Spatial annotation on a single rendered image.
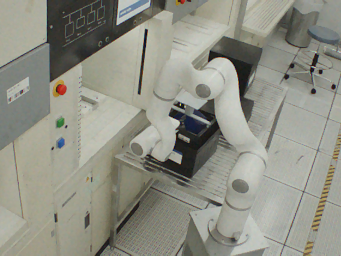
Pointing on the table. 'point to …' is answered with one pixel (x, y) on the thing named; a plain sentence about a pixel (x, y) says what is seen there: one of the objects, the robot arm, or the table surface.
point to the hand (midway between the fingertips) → (176, 116)
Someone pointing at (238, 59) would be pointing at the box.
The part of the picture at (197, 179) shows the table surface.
